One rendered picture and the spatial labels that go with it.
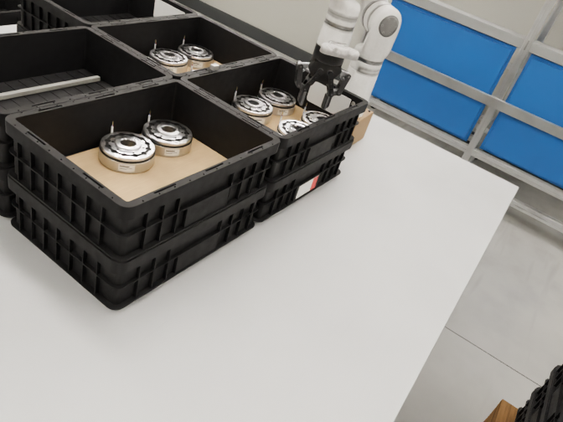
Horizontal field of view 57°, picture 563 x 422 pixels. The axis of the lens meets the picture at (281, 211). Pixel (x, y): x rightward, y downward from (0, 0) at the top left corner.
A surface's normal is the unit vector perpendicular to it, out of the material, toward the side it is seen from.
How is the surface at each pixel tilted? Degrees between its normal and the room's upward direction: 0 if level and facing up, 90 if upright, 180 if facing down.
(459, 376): 0
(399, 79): 90
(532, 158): 90
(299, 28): 90
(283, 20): 90
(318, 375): 0
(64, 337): 0
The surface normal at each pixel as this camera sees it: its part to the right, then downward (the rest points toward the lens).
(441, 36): -0.53, 0.37
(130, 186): 0.26, -0.79
